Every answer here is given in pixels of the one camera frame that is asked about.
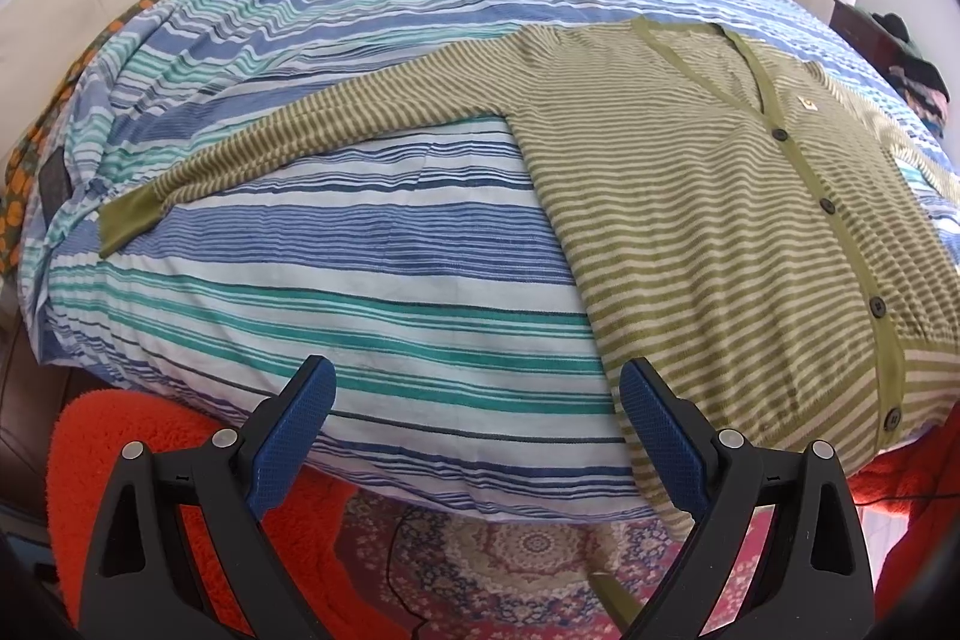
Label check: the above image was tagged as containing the orange floral bed sheet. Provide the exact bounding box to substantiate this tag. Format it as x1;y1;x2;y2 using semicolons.
0;0;290;281

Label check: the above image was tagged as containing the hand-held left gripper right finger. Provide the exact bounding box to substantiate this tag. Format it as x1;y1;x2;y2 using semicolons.
619;357;877;640

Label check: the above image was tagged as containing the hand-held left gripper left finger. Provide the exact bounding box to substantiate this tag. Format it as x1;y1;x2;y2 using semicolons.
77;355;337;640

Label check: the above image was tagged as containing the black cable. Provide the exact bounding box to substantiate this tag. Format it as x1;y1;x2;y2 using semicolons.
381;503;432;640

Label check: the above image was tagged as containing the patterned red rug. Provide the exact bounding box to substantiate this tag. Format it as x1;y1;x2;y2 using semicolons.
330;486;751;640

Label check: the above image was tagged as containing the blue green striped blanket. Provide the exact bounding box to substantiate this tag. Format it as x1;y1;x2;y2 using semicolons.
19;0;960;525

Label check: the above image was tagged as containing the green striped cardigan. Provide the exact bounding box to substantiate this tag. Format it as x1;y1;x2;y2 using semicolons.
97;16;960;540

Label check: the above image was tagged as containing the dark wooden dresser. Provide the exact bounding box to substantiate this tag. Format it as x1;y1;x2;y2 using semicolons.
832;0;960;109

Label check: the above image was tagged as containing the pile of clothes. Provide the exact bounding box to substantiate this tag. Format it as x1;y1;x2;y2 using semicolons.
874;10;960;139

